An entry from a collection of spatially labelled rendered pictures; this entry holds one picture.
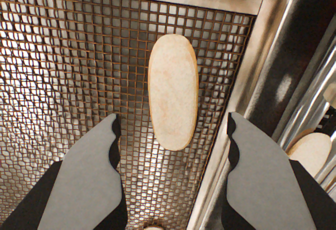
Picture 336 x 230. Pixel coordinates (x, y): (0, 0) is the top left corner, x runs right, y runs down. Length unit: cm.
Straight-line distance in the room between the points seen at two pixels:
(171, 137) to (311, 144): 14
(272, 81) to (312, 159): 9
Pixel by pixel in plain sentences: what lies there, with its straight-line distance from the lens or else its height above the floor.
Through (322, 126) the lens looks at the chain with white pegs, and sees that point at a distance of 25.
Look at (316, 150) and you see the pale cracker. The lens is 24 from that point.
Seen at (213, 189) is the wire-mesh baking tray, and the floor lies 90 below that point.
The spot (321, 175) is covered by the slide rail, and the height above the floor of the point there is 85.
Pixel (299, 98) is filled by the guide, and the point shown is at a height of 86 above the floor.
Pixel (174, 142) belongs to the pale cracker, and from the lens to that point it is 16.
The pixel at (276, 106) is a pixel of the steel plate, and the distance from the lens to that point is 24.
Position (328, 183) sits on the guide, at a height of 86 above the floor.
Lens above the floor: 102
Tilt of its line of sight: 61 degrees down
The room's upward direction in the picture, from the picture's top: 157 degrees counter-clockwise
